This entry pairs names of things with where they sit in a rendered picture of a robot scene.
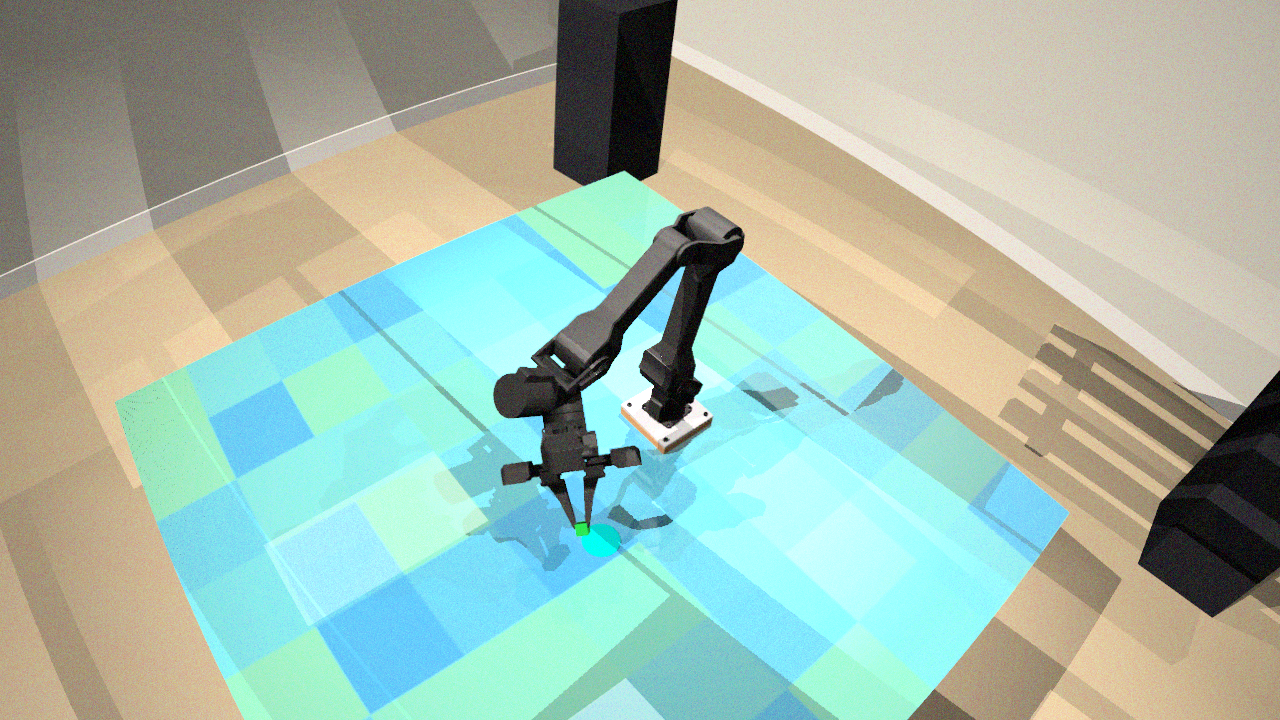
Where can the cyan circle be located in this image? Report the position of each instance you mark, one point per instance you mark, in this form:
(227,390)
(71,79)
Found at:
(602,541)

